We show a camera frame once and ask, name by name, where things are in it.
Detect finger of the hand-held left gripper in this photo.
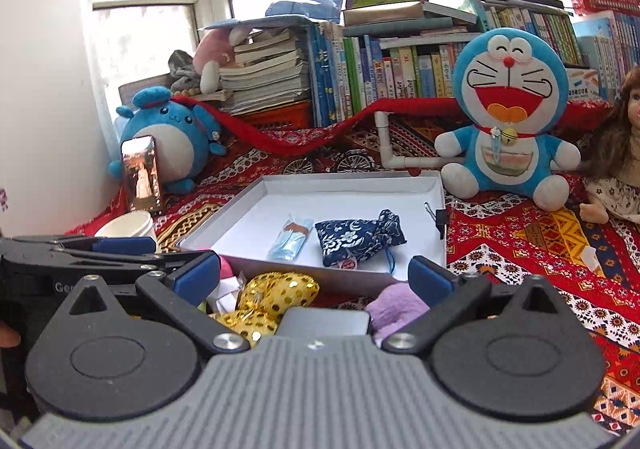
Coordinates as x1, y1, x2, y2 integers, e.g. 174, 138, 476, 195
0, 236, 157, 256
65, 250, 212, 278

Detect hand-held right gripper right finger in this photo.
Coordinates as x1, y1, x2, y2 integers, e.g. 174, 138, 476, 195
380, 255, 576, 355

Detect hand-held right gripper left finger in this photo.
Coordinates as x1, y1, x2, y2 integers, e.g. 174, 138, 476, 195
47, 253, 251, 355

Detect purple plush toy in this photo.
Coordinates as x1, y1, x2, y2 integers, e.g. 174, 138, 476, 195
365, 281, 431, 347

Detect gold sequin bow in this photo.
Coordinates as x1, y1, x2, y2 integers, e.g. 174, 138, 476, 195
207, 271, 321, 347

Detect navy floral drawstring pouch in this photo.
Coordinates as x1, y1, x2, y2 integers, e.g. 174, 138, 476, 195
314, 209, 408, 276

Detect pale blue packet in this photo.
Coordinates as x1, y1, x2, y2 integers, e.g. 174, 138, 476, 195
266, 213, 313, 262

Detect white cardboard box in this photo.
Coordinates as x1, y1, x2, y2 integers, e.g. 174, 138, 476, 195
177, 170, 447, 297

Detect plain white paper cup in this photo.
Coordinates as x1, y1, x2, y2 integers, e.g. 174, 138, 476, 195
94, 210, 154, 237

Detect black binder clip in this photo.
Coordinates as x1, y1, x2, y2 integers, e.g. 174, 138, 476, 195
424, 202, 451, 240

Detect smartphone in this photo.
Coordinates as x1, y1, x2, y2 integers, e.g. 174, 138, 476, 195
120, 135, 166, 216

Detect red patterned blanket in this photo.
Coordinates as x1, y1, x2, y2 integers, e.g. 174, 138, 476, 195
65, 122, 640, 435

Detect black power adapter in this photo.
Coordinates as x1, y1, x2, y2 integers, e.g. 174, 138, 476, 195
276, 306, 372, 339

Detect blue round plush toy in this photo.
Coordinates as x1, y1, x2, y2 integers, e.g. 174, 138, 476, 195
109, 86, 228, 195

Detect metal toy bicycle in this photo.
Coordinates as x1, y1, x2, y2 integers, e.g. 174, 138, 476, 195
282, 149, 373, 175

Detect plain red cloth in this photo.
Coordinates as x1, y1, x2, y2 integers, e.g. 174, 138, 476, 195
170, 96, 616, 157

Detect white paper scrap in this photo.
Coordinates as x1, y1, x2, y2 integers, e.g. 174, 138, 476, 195
582, 246, 606, 275

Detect orange plastic crate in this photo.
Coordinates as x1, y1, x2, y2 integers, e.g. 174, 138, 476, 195
240, 99, 315, 130

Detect grey plush toy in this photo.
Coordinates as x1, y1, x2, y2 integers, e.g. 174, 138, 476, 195
167, 49, 203, 92

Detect stack of worn books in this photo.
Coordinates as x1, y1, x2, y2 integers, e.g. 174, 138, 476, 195
217, 26, 313, 116

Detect pink plush toy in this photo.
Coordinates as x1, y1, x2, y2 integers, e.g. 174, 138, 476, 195
192, 26, 251, 95

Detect row of upright children's books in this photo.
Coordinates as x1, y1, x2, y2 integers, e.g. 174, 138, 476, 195
306, 23, 468, 127

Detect blue cat plush toy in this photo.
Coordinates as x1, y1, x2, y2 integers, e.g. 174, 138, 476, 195
434, 28, 582, 211

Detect brown haired doll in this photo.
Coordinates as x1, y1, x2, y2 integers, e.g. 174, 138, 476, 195
580, 66, 640, 225

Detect illustrated stationery box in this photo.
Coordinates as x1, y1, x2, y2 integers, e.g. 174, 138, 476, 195
565, 66, 601, 102

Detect flat grey books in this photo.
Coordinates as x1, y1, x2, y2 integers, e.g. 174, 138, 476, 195
342, 2, 481, 47

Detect row of thin books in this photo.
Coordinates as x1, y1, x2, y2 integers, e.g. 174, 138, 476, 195
477, 4, 583, 65

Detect blue plastic sheet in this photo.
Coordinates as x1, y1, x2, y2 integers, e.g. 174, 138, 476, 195
202, 0, 345, 30

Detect blue boxed book sets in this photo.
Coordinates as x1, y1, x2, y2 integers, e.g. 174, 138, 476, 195
574, 12, 640, 102

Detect white plastic pipe frame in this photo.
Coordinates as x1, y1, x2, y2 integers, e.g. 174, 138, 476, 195
374, 112, 468, 170

